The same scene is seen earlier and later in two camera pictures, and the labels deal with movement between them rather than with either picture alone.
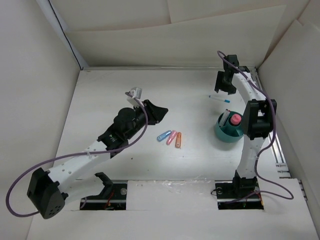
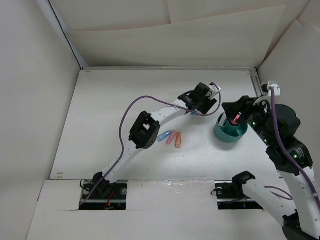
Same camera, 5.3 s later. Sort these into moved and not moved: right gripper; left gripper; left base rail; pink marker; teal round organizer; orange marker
Moved: left gripper; right gripper
Not moved: orange marker; teal round organizer; left base rail; pink marker
